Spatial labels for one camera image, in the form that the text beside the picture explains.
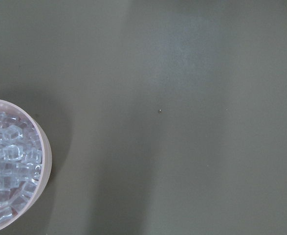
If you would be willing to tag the pink bowl of ice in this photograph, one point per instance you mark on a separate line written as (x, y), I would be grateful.
(25, 162)

